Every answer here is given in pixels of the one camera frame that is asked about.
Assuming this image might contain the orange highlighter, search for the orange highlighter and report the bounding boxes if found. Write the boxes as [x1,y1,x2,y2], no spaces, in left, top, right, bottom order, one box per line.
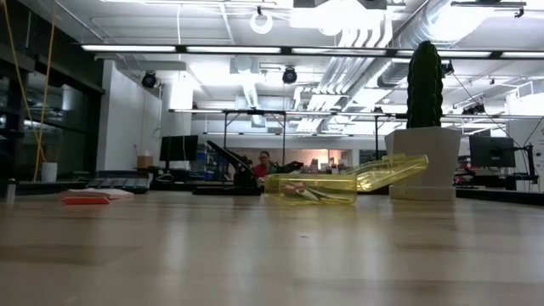
[61,195,111,206]

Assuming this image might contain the person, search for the person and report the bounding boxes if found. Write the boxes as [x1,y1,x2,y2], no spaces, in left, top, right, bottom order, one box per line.
[252,150,274,179]

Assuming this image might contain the white ceiling ring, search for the white ceiling ring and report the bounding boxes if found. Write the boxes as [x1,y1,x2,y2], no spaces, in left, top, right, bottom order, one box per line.
[249,10,274,35]

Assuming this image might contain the red-handled scissors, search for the red-handled scissors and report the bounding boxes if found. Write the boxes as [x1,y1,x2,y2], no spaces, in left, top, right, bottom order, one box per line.
[281,181,343,202]

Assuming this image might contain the green cactus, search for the green cactus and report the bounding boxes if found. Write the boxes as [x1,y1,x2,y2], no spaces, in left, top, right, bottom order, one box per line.
[406,40,445,129]

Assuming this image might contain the dark keyboard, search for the dark keyboard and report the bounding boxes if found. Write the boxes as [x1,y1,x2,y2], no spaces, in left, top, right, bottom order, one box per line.
[87,171,150,190]

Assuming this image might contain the pink sticky note pad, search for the pink sticky note pad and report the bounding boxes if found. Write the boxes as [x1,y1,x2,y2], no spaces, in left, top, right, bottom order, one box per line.
[61,188,135,201]

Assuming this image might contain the yellow extension cable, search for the yellow extension cable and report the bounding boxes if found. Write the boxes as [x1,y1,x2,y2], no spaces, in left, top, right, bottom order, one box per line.
[1,0,57,182]

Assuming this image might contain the silver air duct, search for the silver air duct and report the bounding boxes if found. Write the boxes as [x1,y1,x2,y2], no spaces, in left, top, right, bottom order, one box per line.
[377,0,473,88]

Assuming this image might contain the yellow transparent pencil case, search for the yellow transparent pencil case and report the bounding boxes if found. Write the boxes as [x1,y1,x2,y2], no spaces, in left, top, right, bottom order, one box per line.
[263,153,430,206]

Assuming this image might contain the black computer monitor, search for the black computer monitor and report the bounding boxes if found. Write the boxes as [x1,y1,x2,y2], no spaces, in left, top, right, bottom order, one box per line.
[159,134,200,162]
[468,135,517,169]

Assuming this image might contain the white plant pot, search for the white plant pot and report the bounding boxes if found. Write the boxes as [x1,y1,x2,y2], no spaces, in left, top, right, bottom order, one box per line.
[384,126,462,201]

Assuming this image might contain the long ceiling light bar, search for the long ceiling light bar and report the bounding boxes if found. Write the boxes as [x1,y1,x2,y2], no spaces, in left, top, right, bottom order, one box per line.
[80,44,544,60]

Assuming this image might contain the white cup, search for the white cup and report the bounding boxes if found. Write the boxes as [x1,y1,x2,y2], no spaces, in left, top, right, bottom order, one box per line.
[41,161,59,183]

